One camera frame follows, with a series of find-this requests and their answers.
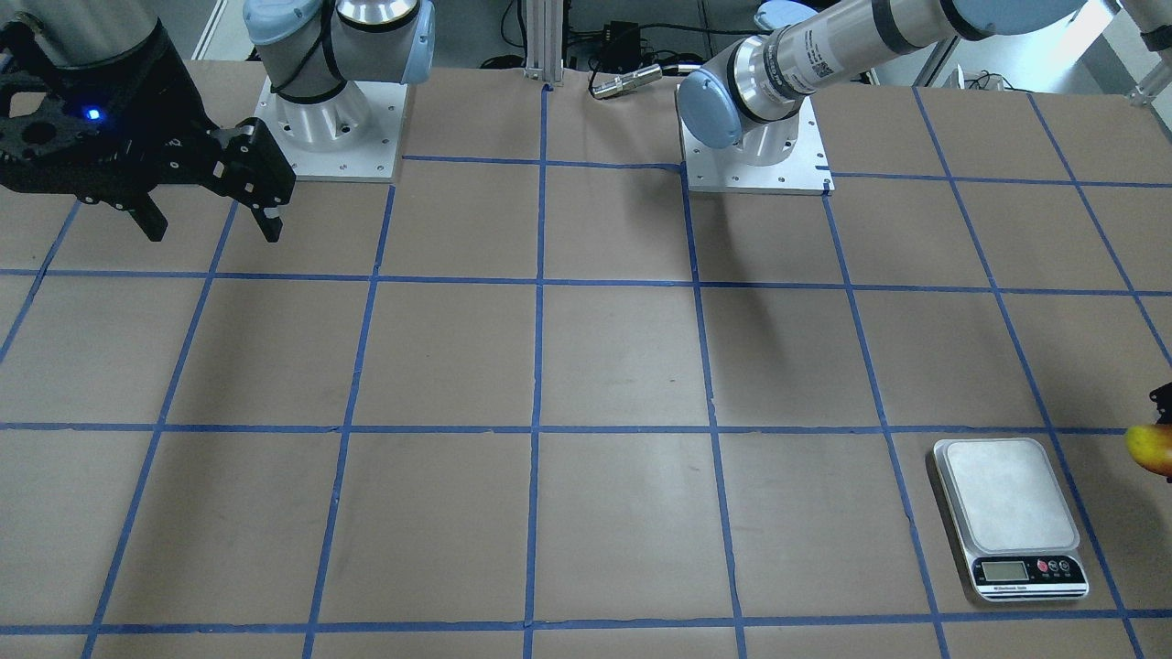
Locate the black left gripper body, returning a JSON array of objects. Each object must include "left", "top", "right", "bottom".
[{"left": 1150, "top": 383, "right": 1172, "bottom": 424}]

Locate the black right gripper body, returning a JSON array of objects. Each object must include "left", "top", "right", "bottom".
[{"left": 4, "top": 23, "right": 297, "bottom": 216}]

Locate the aluminium frame post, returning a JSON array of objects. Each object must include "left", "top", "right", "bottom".
[{"left": 522, "top": 0, "right": 566, "bottom": 89}]

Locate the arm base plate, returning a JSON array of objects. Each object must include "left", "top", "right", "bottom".
[
  {"left": 255, "top": 79, "right": 413, "bottom": 184},
  {"left": 677, "top": 83, "right": 834, "bottom": 195}
]

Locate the silver digital kitchen scale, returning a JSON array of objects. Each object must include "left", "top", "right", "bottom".
[{"left": 932, "top": 437, "right": 1090, "bottom": 603}]

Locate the red yellow mango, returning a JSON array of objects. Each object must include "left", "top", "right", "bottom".
[{"left": 1124, "top": 423, "right": 1172, "bottom": 478}]

